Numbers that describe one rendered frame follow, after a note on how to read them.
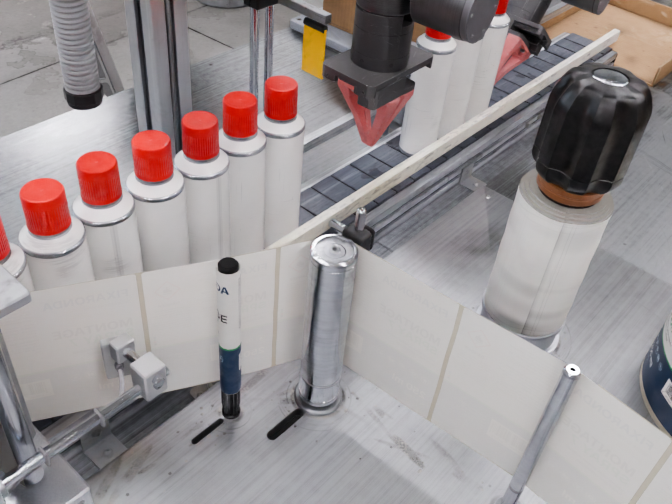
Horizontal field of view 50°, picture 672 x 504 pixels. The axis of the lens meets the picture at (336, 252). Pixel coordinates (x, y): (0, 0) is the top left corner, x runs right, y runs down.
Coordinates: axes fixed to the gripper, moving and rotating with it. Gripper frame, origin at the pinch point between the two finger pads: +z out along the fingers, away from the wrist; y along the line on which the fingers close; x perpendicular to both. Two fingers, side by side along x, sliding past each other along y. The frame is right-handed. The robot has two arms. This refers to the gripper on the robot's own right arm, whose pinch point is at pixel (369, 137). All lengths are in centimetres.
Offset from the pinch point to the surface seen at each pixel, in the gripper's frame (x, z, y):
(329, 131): 9.3, 5.8, 4.7
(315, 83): 34.1, 18.9, 30.3
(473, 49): 3.6, -0.5, 25.9
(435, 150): 1.7, 10.7, 17.9
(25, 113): 186, 102, 48
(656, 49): -1, 19, 93
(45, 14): 253, 102, 98
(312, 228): 1.8, 10.4, -6.1
